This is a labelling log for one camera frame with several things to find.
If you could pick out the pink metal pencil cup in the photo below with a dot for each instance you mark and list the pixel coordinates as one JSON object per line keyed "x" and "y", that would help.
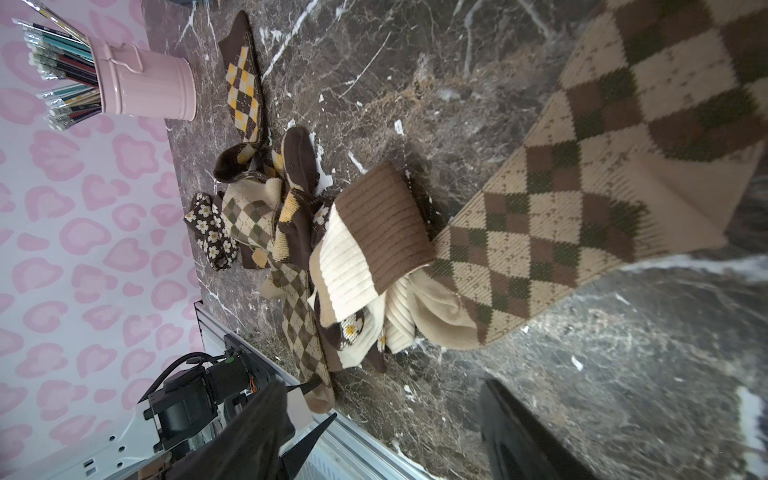
{"x": 143, "y": 83}

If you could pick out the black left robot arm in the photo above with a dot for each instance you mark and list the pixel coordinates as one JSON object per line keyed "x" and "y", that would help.
{"x": 188, "y": 394}

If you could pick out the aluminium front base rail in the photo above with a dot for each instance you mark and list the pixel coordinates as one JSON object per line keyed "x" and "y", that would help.
{"x": 343, "y": 450}

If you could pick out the brown yellow argyle sock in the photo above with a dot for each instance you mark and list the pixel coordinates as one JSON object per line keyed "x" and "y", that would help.
{"x": 244, "y": 100}
{"x": 297, "y": 228}

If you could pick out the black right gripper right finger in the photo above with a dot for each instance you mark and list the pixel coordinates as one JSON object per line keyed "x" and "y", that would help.
{"x": 517, "y": 445}

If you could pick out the bundle of coloured pencils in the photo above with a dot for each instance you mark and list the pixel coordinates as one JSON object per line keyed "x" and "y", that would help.
{"x": 62, "y": 52}

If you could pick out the brown daisy pattern sock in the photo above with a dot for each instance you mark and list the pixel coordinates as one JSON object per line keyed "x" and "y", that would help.
{"x": 205, "y": 220}

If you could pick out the beige green argyle sock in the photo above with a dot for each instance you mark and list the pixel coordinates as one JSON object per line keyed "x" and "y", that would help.
{"x": 644, "y": 150}
{"x": 249, "y": 208}

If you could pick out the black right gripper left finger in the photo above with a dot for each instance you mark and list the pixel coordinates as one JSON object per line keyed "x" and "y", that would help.
{"x": 248, "y": 448}

